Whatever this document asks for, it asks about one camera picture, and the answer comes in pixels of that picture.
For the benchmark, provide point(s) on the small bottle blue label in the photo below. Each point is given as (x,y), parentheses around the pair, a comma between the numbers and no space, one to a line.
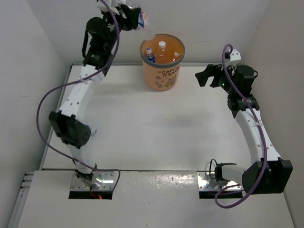
(93,131)

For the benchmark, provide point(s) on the metal base plate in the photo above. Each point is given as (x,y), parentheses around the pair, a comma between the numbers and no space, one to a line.
(96,181)
(206,183)

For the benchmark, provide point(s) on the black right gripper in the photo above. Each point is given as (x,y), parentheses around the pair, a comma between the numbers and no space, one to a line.
(203,76)

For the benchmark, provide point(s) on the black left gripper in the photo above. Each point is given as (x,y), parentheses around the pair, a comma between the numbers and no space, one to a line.
(129,23)

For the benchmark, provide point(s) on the clear bottle dark blue label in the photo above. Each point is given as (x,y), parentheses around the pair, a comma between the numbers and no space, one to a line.
(149,55)

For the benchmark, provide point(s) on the clear bottle green label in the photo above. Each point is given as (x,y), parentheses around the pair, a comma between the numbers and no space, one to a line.
(175,57)

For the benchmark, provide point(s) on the clear square bottle white cap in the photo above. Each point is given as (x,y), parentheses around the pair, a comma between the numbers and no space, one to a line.
(162,55)

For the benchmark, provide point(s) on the orange capybara waste bin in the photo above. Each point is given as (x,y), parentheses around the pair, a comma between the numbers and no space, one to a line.
(162,77)

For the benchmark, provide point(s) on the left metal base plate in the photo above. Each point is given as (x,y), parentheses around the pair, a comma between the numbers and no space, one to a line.
(96,181)

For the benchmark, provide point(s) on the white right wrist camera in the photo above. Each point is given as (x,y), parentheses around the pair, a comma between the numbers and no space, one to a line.
(232,58)

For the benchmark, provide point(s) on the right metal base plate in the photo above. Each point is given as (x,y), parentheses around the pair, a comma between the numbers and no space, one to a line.
(206,183)

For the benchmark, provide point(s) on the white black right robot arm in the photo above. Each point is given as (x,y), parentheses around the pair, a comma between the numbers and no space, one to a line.
(268,170)

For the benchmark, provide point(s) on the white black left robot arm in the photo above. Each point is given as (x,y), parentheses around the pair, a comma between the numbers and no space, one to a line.
(99,40)

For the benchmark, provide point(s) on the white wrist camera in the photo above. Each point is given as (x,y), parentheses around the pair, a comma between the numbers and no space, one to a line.
(232,58)
(112,4)

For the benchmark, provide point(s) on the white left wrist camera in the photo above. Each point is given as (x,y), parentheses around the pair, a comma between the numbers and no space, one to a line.
(112,4)

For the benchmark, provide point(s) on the clear bottle orange white label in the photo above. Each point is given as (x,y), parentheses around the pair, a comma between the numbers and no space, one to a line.
(145,25)

